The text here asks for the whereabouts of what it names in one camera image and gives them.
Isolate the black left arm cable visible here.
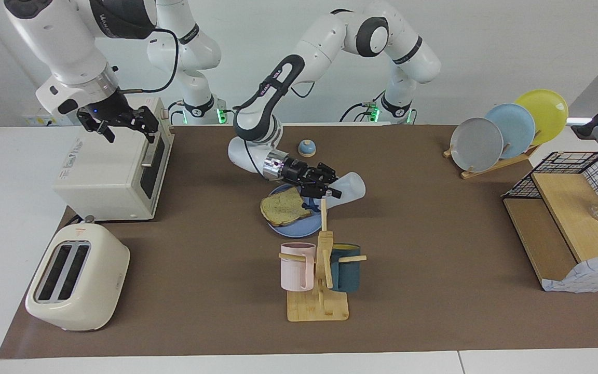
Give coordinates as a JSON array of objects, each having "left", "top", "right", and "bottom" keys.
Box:
[{"left": 234, "top": 78, "right": 316, "bottom": 180}]

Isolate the pink mug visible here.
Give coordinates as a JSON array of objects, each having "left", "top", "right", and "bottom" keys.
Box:
[{"left": 280, "top": 242, "right": 317, "bottom": 291}]

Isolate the yellow plate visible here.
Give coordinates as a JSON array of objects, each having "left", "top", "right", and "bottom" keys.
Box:
[{"left": 514, "top": 89, "right": 569, "bottom": 146}]

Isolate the squeeze bottle with blue cap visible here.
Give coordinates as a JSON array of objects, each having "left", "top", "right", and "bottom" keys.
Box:
[{"left": 302, "top": 171, "right": 367, "bottom": 212}]

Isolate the brown table mat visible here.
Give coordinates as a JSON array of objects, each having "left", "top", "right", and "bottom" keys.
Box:
[{"left": 0, "top": 125, "right": 598, "bottom": 359}]

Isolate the white toaster oven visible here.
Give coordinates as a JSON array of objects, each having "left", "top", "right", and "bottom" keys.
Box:
[{"left": 52, "top": 96, "right": 175, "bottom": 221}]

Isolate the light blue plate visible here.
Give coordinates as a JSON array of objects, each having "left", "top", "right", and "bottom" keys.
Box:
[{"left": 484, "top": 103, "right": 536, "bottom": 159}]

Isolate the wooden plate rack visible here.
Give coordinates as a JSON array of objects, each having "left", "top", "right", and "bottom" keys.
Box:
[{"left": 443, "top": 143, "right": 541, "bottom": 180}]

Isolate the grey plate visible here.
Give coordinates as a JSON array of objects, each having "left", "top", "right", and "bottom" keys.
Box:
[{"left": 450, "top": 117, "right": 504, "bottom": 173}]

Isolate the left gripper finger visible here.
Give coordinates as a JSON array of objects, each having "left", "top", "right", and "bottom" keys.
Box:
[
  {"left": 307, "top": 183, "right": 342, "bottom": 199},
  {"left": 312, "top": 163, "right": 338, "bottom": 182}
]

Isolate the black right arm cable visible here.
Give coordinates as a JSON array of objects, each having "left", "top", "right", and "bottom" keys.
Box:
[{"left": 120, "top": 29, "right": 180, "bottom": 95}]

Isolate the slice of toast bread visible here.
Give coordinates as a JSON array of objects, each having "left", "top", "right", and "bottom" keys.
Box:
[{"left": 260, "top": 187, "right": 312, "bottom": 227}]

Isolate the wooden shelf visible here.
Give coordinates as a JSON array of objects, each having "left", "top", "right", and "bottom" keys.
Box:
[{"left": 503, "top": 172, "right": 598, "bottom": 291}]

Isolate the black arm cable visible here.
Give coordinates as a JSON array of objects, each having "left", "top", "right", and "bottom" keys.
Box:
[
  {"left": 120, "top": 29, "right": 180, "bottom": 95},
  {"left": 234, "top": 78, "right": 316, "bottom": 180}
]

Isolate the wooden mug tree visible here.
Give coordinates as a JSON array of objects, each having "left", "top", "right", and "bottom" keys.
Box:
[{"left": 278, "top": 199, "right": 368, "bottom": 323}]

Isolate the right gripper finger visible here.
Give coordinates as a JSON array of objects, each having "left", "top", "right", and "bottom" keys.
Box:
[
  {"left": 128, "top": 106, "right": 159, "bottom": 143},
  {"left": 78, "top": 118, "right": 115, "bottom": 143}
]

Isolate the dark teal mug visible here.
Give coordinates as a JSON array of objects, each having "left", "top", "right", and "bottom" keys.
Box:
[{"left": 329, "top": 244, "right": 362, "bottom": 292}]

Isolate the cream two-slot toaster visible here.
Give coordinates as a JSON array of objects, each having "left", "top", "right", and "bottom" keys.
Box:
[{"left": 25, "top": 215, "right": 130, "bottom": 332}]

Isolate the white wall socket box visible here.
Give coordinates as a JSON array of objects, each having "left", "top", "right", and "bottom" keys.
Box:
[{"left": 21, "top": 100, "right": 74, "bottom": 127}]

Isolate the white patterned cloth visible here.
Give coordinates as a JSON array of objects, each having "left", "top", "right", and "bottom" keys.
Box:
[{"left": 541, "top": 253, "right": 598, "bottom": 293}]

